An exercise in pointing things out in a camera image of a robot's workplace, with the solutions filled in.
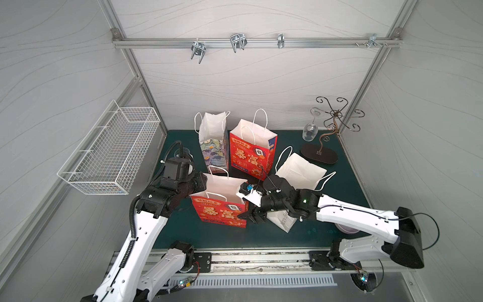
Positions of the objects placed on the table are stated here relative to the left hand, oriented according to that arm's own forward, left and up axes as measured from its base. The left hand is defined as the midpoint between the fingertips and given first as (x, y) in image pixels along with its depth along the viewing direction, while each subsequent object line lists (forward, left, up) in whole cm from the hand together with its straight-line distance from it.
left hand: (204, 178), depth 70 cm
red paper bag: (-9, -7, -2) cm, 12 cm away
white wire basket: (+4, +36, +6) cm, 37 cm away
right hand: (-8, -14, -5) cm, 17 cm away
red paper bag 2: (+17, -18, 0) cm, 25 cm away
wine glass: (+31, -47, -3) cm, 56 cm away
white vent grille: (-29, -19, -25) cm, 43 cm away
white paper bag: (-9, -32, -17) cm, 37 cm away
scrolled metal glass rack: (+32, -58, -23) cm, 70 cm away
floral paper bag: (+19, -1, 0) cm, 19 cm away
